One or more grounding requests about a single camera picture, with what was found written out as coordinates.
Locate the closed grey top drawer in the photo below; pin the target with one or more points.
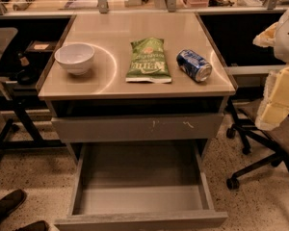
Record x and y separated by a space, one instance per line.
137 127

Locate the green chip bag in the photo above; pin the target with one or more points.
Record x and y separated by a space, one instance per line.
148 62

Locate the black shoe lower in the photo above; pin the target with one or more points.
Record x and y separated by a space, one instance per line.
35 226

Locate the black shoe upper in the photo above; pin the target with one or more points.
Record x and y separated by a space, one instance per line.
11 202

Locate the white bowl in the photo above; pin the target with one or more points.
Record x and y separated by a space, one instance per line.
75 58

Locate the black office chair right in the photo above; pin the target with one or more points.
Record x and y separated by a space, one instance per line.
243 106

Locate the open grey middle drawer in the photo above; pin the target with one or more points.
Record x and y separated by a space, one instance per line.
140 186

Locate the black shoe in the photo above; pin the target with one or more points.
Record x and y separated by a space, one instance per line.
35 226
11 202

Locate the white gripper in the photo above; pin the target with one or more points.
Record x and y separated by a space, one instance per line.
287 42

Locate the blue pepsi can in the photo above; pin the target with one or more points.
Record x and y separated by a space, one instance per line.
195 66

